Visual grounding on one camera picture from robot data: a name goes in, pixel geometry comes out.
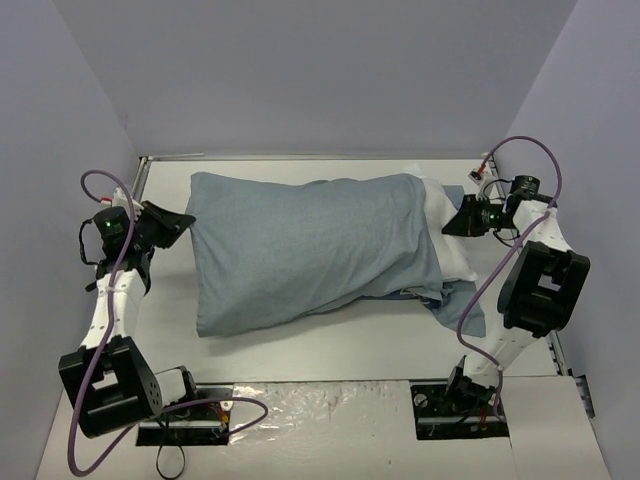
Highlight purple cable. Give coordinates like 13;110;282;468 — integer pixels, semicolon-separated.
457;135;561;419
67;170;269;476

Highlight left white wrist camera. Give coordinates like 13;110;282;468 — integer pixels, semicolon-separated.
99;187;138;209

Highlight black loop cable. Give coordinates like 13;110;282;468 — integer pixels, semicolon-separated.
155;442;187;479

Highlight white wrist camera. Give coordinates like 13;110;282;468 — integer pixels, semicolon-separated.
468;162;499;200
99;187;138;209

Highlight white pillow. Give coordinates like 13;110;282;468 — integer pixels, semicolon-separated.
407;164;479;289

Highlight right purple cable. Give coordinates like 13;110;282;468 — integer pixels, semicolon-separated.
457;135;561;419

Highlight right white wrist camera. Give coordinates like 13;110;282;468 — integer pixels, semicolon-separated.
468;162;499;200

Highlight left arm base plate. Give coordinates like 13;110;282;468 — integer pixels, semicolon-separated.
135;404;232;447

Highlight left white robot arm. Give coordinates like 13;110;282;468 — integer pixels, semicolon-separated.
58;201;202;438

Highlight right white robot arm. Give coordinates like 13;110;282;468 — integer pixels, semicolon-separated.
442;175;590;413

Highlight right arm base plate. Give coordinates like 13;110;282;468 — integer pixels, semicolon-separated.
410;382;509;441

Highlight blue pillowcase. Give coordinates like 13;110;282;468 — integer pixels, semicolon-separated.
187;172;477;337

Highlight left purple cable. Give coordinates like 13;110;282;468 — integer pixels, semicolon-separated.
67;170;269;476

